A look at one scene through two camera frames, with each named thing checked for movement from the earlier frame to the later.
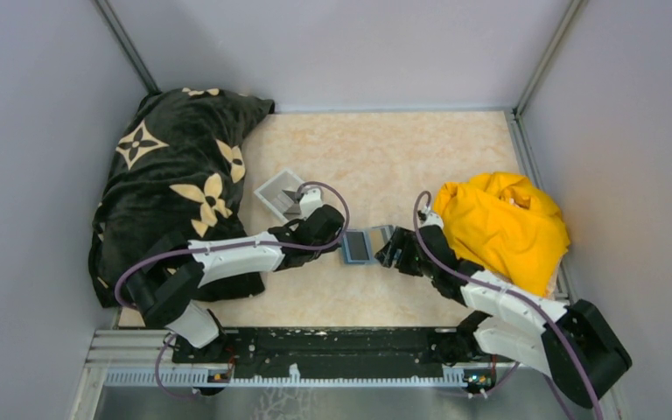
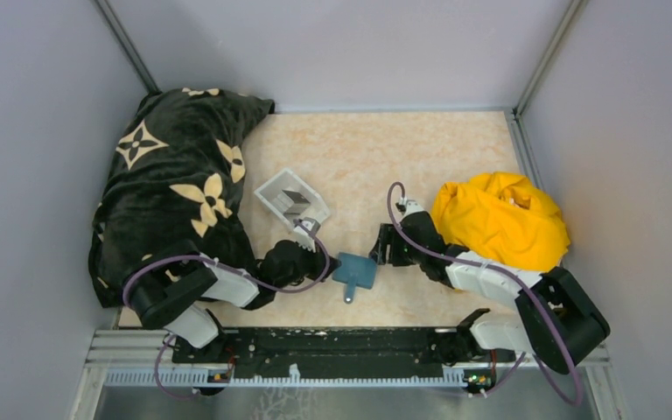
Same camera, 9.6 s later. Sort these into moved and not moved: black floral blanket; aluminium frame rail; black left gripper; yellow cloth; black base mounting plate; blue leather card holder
Moved: black left gripper; blue leather card holder
Not moved: black floral blanket; yellow cloth; aluminium frame rail; black base mounting plate
